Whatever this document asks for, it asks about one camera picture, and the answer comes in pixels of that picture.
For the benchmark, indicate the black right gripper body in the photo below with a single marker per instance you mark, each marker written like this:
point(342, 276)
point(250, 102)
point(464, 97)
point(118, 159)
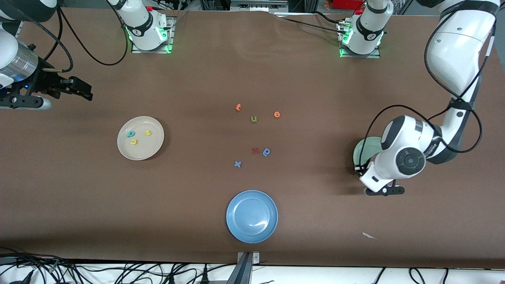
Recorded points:
point(42, 81)

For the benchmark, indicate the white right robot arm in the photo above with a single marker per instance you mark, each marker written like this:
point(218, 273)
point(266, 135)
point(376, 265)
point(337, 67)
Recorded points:
point(144, 27)

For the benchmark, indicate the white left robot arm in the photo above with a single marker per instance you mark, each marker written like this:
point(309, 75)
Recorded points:
point(410, 159)

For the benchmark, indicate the beige round plate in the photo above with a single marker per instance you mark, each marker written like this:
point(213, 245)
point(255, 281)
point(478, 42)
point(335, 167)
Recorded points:
point(150, 148)

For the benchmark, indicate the blue foam letter g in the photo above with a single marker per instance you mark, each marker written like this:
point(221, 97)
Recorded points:
point(268, 152)

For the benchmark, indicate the grey metal box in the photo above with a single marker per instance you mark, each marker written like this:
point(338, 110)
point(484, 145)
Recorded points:
point(258, 4)

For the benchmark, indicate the black power plug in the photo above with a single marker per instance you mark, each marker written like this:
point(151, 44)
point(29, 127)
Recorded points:
point(204, 275)
point(171, 279)

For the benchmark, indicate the blue round plate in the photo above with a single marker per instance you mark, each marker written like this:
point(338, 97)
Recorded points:
point(251, 217)

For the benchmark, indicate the brown table cover sheet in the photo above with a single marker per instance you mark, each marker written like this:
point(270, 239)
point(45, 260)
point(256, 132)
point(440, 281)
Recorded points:
point(315, 79)

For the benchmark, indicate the red box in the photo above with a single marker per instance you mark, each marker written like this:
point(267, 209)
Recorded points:
point(347, 3)

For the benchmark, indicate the green round plate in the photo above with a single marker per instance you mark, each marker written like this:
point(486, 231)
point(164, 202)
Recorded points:
point(365, 152)

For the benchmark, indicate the white paper scrap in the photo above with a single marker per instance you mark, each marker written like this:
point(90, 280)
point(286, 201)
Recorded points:
point(368, 235)

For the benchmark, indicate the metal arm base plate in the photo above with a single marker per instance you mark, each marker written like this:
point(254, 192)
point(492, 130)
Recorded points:
point(376, 54)
point(169, 37)

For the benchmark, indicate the metal table clamp bracket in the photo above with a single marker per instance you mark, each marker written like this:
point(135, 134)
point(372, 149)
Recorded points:
point(255, 258)

